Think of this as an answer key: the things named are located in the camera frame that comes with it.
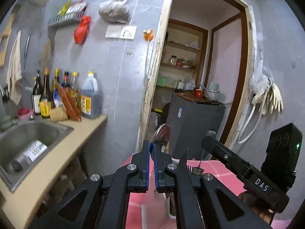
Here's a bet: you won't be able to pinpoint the large steel spoon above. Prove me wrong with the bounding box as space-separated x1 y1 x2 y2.
151 123 171 152

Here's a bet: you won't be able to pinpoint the metal vegetable peeler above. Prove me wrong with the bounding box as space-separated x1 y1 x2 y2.
192 160 204 176

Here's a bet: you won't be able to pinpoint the steel fork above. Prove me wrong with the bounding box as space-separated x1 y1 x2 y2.
178 149 193 173

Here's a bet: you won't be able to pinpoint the person right hand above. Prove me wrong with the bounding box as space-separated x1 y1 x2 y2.
238 191 275 225

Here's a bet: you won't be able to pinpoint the pink checked tablecloth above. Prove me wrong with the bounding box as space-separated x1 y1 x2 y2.
121 153 292 229

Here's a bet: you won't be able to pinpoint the dark grey cabinet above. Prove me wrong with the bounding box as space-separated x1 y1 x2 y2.
166 93 225 160

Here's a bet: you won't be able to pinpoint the cream rubber gloves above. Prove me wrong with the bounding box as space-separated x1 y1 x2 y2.
252 82 284 115

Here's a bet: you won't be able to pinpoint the red cup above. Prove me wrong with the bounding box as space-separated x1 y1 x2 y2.
195 89 202 98

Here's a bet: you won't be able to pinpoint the beige counter top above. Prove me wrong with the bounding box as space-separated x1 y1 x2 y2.
1 114 107 228

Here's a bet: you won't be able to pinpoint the metal can in sink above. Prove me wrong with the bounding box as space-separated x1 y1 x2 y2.
6 140 48 173

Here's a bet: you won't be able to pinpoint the steel sink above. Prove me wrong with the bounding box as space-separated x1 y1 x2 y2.
1 120 73 192

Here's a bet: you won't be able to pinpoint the green box on shelf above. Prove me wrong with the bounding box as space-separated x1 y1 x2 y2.
156 77 166 87

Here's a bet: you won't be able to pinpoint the large soy sauce jug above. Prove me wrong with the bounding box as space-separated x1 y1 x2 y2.
79 72 101 119

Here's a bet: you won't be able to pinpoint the dark sauce bottle yellow label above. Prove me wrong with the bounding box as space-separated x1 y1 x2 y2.
39 68 52 118

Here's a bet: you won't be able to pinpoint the hanging beige towel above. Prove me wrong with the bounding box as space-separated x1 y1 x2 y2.
6 31 22 105

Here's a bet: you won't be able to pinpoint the red plastic bag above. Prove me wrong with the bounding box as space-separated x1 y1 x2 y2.
74 15 91 44

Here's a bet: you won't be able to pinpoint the hanging bag of dried goods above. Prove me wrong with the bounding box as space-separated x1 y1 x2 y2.
98 0 131 24

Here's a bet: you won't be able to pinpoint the white hose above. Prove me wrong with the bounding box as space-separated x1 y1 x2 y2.
236 104 263 144

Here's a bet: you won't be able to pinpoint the black camera box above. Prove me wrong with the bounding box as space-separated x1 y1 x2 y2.
261 123 302 193

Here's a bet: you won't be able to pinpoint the orange wall hook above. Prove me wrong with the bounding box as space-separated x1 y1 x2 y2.
143 30 154 41

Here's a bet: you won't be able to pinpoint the white wall socket plate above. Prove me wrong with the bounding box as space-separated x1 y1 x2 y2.
105 25 137 40

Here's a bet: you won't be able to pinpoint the wooden brush on wall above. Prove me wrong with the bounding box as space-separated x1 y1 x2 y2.
0 12 15 67

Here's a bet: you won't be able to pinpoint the wall mounted metal rack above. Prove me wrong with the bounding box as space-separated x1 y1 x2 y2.
48 12 84 28

